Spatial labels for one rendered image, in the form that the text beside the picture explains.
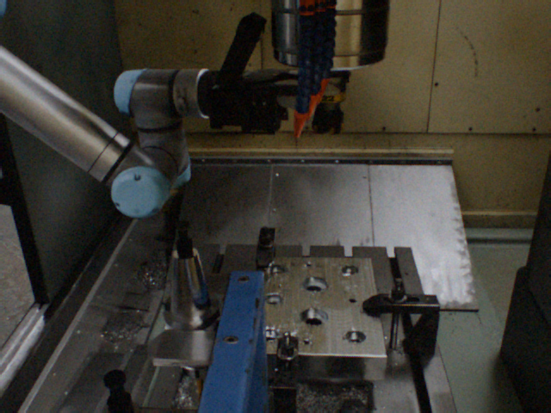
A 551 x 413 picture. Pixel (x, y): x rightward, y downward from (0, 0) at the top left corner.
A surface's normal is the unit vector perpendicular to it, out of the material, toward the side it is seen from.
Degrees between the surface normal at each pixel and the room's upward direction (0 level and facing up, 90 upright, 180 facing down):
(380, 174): 24
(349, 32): 90
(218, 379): 0
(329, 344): 0
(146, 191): 90
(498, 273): 0
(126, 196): 90
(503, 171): 90
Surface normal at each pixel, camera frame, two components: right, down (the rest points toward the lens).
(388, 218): -0.05, -0.62
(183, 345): -0.02, -0.89
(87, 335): 0.28, -0.84
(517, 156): -0.07, 0.46
